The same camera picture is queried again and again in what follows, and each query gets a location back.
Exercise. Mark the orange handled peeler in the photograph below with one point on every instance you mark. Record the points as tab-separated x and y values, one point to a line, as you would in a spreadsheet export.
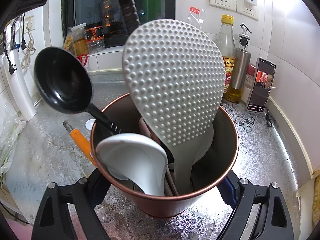
80	140

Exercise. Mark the steel oil dispenser bottle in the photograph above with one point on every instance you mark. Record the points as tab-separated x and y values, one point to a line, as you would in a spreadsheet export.
242	60

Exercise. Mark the black plastic ladle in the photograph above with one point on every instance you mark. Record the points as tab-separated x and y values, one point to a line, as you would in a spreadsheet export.
64	84

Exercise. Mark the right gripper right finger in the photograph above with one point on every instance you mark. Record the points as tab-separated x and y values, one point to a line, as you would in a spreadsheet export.
273	219

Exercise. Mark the white plastic pipe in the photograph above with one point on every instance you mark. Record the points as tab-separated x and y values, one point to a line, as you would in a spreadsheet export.
18	87

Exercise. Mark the jar with yellow contents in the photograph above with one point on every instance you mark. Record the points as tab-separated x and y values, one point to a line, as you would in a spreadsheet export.
79	40

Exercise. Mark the wooden chopsticks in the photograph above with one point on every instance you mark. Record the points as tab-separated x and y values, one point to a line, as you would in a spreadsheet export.
196	17

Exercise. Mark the red metal utensil canister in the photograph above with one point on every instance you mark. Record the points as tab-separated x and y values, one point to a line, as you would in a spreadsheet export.
206	173

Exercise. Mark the smartphone leaning on wall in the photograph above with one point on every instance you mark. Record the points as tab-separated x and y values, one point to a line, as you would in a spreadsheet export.
260	91

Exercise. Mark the white dimpled rice paddle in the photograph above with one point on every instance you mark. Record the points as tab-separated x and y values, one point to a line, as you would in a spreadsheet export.
175	74

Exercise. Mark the yellow snack packet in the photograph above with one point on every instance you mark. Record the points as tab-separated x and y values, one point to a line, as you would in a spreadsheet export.
68	43

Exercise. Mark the clear plastic bag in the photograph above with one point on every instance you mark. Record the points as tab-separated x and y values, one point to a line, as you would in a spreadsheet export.
13	126

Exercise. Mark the jar with black label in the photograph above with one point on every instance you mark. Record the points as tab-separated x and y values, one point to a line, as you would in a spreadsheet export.
94	35

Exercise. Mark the red handled scissors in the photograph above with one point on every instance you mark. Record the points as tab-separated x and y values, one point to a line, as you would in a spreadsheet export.
83	58

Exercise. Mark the white MAX plastic spoon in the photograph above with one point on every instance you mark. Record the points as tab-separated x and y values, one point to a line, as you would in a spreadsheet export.
138	158

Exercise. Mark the vinegar bottle yellow cap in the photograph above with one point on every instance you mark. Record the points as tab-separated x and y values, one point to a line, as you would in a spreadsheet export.
226	45

